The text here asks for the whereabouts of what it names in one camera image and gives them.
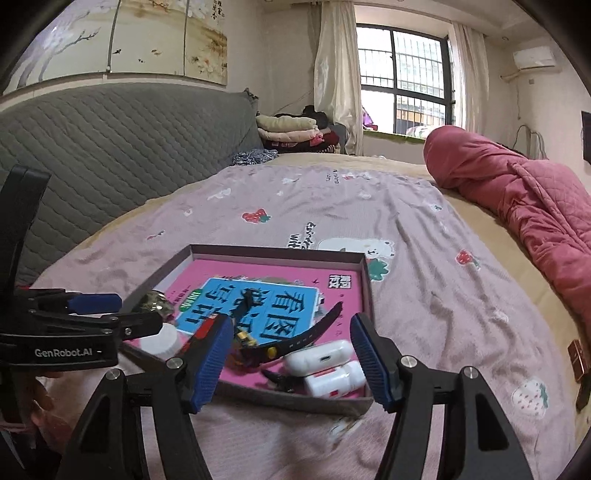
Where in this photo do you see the white earbud case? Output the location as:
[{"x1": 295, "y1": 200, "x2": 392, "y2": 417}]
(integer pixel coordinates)
[{"x1": 283, "y1": 340, "x2": 354, "y2": 374}]

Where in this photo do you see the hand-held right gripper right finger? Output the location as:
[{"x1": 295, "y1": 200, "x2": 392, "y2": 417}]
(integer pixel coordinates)
[{"x1": 350, "y1": 314, "x2": 539, "y2": 480}]

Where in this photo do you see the white pill bottle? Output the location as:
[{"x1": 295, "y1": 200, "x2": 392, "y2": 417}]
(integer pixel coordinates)
[{"x1": 302, "y1": 361, "x2": 368, "y2": 398}]

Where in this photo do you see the blossom wall painting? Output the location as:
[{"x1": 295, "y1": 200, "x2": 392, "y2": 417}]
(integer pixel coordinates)
[{"x1": 4, "y1": 0, "x2": 229, "y2": 93}]

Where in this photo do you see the pink printed blanket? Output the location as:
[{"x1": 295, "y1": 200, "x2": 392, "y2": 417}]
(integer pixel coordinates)
[{"x1": 28, "y1": 164, "x2": 583, "y2": 480}]

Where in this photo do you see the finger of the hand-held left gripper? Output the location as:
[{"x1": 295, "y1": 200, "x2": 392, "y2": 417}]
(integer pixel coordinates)
[
  {"x1": 16, "y1": 288, "x2": 123, "y2": 315},
  {"x1": 28, "y1": 313, "x2": 163, "y2": 342}
]

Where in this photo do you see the dark red folded garment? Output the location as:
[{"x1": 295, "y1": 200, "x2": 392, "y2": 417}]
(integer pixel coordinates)
[{"x1": 314, "y1": 131, "x2": 341, "y2": 154}]

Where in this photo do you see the pink and blue book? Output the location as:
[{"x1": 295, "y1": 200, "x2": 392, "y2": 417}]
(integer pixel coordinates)
[{"x1": 124, "y1": 257, "x2": 372, "y2": 400}]

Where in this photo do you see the white air conditioner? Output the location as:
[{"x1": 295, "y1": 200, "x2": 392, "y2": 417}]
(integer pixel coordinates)
[{"x1": 512, "y1": 46, "x2": 556, "y2": 71}]

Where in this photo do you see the shallow brown cardboard box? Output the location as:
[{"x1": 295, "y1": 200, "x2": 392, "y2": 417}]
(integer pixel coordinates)
[{"x1": 117, "y1": 244, "x2": 376, "y2": 418}]

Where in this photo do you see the barred window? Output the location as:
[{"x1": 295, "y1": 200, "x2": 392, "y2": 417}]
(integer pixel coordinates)
[{"x1": 355, "y1": 25, "x2": 455, "y2": 137}]

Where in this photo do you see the red quilted duvet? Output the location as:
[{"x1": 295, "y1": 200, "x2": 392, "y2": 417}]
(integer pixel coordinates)
[{"x1": 423, "y1": 126, "x2": 591, "y2": 324}]

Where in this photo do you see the dark patterned cloth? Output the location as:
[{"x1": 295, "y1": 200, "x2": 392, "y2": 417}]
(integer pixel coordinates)
[{"x1": 230, "y1": 148, "x2": 280, "y2": 168}]

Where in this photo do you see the cream folded garment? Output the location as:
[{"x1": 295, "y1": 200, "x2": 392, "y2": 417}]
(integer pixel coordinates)
[{"x1": 255, "y1": 114, "x2": 319, "y2": 132}]

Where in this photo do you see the yellow and black wristwatch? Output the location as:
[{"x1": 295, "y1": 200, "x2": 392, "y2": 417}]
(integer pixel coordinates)
[{"x1": 228, "y1": 288, "x2": 342, "y2": 365}]

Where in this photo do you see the black hair clip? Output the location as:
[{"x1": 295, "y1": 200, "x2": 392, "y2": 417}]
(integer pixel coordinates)
[{"x1": 261, "y1": 367, "x2": 305, "y2": 393}]

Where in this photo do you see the grey quilted headboard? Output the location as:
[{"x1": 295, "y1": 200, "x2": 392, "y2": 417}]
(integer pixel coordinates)
[{"x1": 0, "y1": 85, "x2": 264, "y2": 287}]

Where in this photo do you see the person's left hand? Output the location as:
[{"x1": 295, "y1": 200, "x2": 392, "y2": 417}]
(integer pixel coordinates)
[{"x1": 25, "y1": 373, "x2": 75, "y2": 444}]

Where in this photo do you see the wall cable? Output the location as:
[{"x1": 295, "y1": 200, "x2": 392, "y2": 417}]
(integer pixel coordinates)
[{"x1": 515, "y1": 124, "x2": 546, "y2": 160}]

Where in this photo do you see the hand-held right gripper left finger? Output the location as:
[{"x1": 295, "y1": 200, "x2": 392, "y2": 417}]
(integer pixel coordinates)
[{"x1": 55, "y1": 315, "x2": 235, "y2": 480}]

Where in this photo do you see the cream curtain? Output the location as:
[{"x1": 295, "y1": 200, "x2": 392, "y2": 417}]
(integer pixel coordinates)
[
  {"x1": 314, "y1": 0, "x2": 365, "y2": 155},
  {"x1": 450, "y1": 21, "x2": 489, "y2": 134}
]

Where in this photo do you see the black garment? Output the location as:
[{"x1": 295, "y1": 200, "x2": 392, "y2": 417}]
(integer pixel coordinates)
[{"x1": 300, "y1": 105, "x2": 331, "y2": 127}]

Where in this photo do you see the white round cap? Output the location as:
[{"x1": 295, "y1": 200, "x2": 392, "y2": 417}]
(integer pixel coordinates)
[{"x1": 139, "y1": 325, "x2": 180, "y2": 358}]

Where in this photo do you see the red and black lipstick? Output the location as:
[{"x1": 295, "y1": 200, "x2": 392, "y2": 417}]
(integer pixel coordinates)
[{"x1": 187, "y1": 318, "x2": 215, "y2": 352}]

